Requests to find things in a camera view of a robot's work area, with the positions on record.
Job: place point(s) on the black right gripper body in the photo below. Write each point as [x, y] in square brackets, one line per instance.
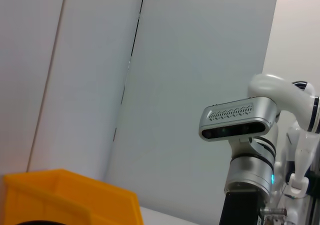
[240, 210]

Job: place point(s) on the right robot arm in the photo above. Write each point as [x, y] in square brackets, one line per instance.
[250, 172]

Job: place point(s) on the black robot torso column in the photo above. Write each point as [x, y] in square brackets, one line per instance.
[315, 200]

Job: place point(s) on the yellow plastic storage bin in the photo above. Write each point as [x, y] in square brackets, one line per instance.
[75, 197]

